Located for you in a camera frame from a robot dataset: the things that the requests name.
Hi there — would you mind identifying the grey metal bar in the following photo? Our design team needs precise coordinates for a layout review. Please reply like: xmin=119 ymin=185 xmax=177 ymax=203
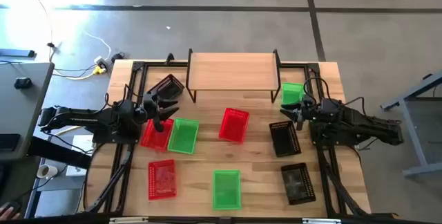
xmin=0 ymin=48 xmax=37 ymax=59

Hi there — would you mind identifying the small black device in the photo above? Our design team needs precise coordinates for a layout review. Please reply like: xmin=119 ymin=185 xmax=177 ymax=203
xmin=13 ymin=77 xmax=33 ymax=90

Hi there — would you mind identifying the silver metal bracket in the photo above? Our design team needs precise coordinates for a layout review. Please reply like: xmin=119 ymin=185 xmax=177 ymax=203
xmin=109 ymin=216 xmax=148 ymax=224
xmin=302 ymin=218 xmax=341 ymax=224

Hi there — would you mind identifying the black aluminium rig frame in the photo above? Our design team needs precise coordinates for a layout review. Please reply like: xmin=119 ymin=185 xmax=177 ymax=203
xmin=103 ymin=59 xmax=372 ymax=220

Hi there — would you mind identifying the black diagonal beam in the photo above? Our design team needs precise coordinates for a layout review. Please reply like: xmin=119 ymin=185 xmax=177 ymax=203
xmin=26 ymin=136 xmax=93 ymax=170

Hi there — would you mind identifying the white floor cable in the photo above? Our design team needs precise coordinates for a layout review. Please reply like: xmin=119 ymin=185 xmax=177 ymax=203
xmin=82 ymin=30 xmax=113 ymax=61

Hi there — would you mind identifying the red plastic slotted basket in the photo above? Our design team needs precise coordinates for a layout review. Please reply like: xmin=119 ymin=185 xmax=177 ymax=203
xmin=218 ymin=107 xmax=250 ymax=144
xmin=147 ymin=159 xmax=177 ymax=201
xmin=140 ymin=118 xmax=175 ymax=152

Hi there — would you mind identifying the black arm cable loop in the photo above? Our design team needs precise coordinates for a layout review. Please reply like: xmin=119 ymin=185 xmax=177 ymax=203
xmin=302 ymin=76 xmax=332 ymax=106

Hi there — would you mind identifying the person's hand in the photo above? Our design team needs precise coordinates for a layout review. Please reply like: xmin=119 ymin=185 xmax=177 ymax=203
xmin=0 ymin=202 xmax=21 ymax=221

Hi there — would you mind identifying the grey metal table frame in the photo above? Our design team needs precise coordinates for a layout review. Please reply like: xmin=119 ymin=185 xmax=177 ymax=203
xmin=379 ymin=71 xmax=442 ymax=180

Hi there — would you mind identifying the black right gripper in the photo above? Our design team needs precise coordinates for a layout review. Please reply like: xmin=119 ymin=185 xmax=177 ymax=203
xmin=279 ymin=99 xmax=320 ymax=131

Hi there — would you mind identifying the wooden shelf with black frame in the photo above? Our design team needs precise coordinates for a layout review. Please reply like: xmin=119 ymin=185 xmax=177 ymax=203
xmin=185 ymin=48 xmax=282 ymax=104

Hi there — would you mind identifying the black cable bundle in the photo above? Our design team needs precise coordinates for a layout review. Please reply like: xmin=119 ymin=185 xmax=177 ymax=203
xmin=319 ymin=147 xmax=367 ymax=216
xmin=84 ymin=144 xmax=136 ymax=214

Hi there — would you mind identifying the white paper sheet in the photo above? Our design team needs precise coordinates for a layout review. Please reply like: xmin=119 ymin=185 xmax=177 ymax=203
xmin=65 ymin=164 xmax=87 ymax=178
xmin=70 ymin=133 xmax=95 ymax=154

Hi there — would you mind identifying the black plastic slotted basket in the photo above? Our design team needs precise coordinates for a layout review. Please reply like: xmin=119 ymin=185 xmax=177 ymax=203
xmin=269 ymin=120 xmax=302 ymax=158
xmin=280 ymin=162 xmax=317 ymax=206
xmin=146 ymin=74 xmax=186 ymax=101

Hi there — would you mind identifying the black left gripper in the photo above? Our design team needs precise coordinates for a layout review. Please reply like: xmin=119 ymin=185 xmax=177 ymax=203
xmin=139 ymin=90 xmax=180 ymax=134

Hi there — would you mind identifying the green plastic slotted basket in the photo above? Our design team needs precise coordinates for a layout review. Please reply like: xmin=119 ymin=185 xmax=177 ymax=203
xmin=212 ymin=169 xmax=242 ymax=211
xmin=167 ymin=117 xmax=200 ymax=155
xmin=281 ymin=82 xmax=307 ymax=106

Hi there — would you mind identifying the white paper cup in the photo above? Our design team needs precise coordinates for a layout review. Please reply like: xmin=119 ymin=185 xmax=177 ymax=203
xmin=36 ymin=164 xmax=59 ymax=180

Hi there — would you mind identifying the grey desk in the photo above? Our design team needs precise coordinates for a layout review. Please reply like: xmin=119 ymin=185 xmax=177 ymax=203
xmin=0 ymin=61 xmax=55 ymax=162

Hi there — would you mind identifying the black flat pad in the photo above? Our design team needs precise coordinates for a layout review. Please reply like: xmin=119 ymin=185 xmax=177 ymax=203
xmin=0 ymin=133 xmax=21 ymax=152

